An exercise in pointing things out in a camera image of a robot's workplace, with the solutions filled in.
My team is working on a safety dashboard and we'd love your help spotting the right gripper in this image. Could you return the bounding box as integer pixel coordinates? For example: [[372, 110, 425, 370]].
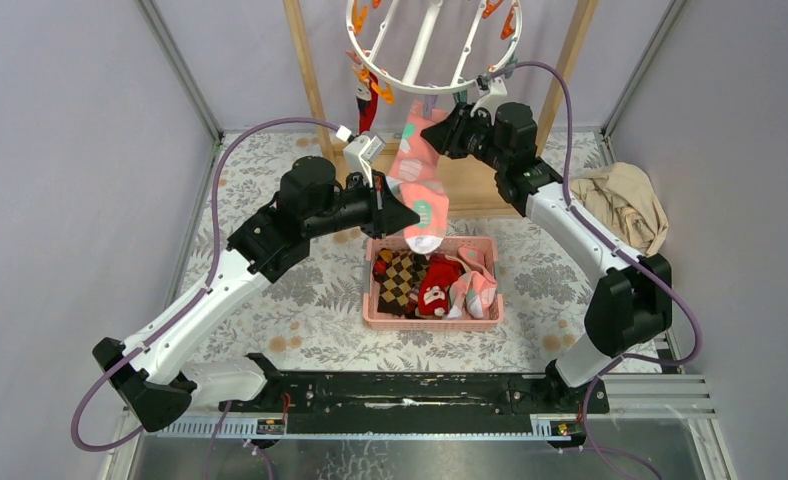
[[420, 103, 508, 172]]

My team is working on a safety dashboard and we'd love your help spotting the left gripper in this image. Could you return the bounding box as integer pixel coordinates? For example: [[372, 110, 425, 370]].
[[302, 168, 419, 239]]

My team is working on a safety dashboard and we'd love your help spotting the wooden hanger stand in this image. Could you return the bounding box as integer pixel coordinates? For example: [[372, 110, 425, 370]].
[[283, 1, 598, 218]]

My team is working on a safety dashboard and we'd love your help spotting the black red yellow argyle sock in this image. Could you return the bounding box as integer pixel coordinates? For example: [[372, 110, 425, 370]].
[[371, 249, 394, 282]]

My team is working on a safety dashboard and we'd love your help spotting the pink plastic basket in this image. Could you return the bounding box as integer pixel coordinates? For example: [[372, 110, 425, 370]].
[[362, 236, 505, 332]]

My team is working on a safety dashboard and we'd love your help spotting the brown argyle sock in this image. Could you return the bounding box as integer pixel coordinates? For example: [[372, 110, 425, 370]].
[[374, 249, 429, 318]]

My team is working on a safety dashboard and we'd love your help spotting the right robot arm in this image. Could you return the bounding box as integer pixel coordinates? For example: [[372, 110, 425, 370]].
[[421, 102, 672, 412]]

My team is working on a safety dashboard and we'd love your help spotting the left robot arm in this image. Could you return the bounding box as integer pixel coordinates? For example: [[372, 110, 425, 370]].
[[92, 156, 420, 432]]

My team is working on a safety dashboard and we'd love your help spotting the white round clip hanger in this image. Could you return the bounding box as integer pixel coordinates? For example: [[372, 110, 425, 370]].
[[344, 1, 524, 104]]

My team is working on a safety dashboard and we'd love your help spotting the floral table mat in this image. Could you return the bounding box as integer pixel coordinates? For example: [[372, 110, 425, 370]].
[[192, 130, 592, 372]]

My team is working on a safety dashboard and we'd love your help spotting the beige crumpled cloth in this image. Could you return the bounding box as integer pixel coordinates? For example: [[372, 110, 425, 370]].
[[570, 162, 669, 256]]

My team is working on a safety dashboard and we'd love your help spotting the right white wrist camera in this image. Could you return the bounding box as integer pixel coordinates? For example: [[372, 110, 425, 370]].
[[471, 73, 507, 118]]

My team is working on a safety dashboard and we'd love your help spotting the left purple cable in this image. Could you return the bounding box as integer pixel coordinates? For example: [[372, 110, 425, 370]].
[[69, 117, 352, 480]]

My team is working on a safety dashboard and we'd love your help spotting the purple cable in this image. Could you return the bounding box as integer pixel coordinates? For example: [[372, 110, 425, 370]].
[[480, 60, 705, 480], [69, 117, 352, 480]]

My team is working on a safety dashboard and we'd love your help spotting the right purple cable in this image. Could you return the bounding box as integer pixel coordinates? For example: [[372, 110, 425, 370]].
[[480, 60, 705, 480]]

